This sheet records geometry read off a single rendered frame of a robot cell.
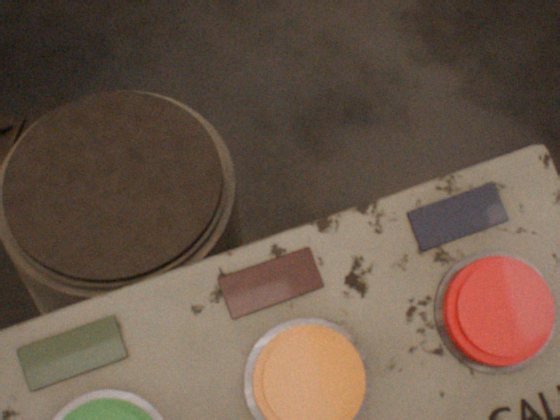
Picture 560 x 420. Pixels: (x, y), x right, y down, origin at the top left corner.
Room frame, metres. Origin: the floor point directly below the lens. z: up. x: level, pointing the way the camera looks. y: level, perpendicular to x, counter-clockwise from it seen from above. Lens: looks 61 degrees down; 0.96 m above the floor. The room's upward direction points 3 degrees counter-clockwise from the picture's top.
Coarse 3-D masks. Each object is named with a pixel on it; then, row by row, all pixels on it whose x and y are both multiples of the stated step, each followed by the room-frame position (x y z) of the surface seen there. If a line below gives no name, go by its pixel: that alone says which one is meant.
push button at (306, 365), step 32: (288, 352) 0.14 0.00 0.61; (320, 352) 0.14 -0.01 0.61; (352, 352) 0.14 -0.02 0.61; (256, 384) 0.13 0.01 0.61; (288, 384) 0.13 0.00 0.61; (320, 384) 0.13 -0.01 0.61; (352, 384) 0.13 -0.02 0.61; (288, 416) 0.12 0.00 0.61; (320, 416) 0.12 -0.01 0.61; (352, 416) 0.12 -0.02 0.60
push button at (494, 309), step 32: (448, 288) 0.17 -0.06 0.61; (480, 288) 0.16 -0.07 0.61; (512, 288) 0.16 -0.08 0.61; (544, 288) 0.17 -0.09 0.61; (448, 320) 0.15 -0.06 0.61; (480, 320) 0.15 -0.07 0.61; (512, 320) 0.15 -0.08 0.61; (544, 320) 0.15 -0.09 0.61; (480, 352) 0.14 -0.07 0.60; (512, 352) 0.14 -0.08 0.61
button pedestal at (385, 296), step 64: (448, 192) 0.20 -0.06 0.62; (512, 192) 0.20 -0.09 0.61; (256, 256) 0.18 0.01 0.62; (320, 256) 0.18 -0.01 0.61; (384, 256) 0.18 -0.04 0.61; (448, 256) 0.18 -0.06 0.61; (512, 256) 0.18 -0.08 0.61; (64, 320) 0.16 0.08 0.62; (128, 320) 0.16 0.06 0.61; (192, 320) 0.16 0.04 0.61; (256, 320) 0.16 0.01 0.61; (320, 320) 0.16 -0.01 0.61; (384, 320) 0.16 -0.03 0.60; (0, 384) 0.14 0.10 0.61; (64, 384) 0.14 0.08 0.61; (128, 384) 0.14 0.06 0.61; (192, 384) 0.14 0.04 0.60; (384, 384) 0.14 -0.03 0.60; (448, 384) 0.14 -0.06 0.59; (512, 384) 0.14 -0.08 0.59
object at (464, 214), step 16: (464, 192) 0.20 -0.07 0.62; (480, 192) 0.20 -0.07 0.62; (496, 192) 0.20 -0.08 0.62; (432, 208) 0.20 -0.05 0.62; (448, 208) 0.20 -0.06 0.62; (464, 208) 0.20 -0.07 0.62; (480, 208) 0.20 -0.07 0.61; (496, 208) 0.20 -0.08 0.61; (416, 224) 0.19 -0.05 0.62; (432, 224) 0.19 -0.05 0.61; (448, 224) 0.19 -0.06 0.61; (464, 224) 0.19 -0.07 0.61; (480, 224) 0.19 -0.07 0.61; (496, 224) 0.19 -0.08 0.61; (432, 240) 0.18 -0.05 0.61; (448, 240) 0.18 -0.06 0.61
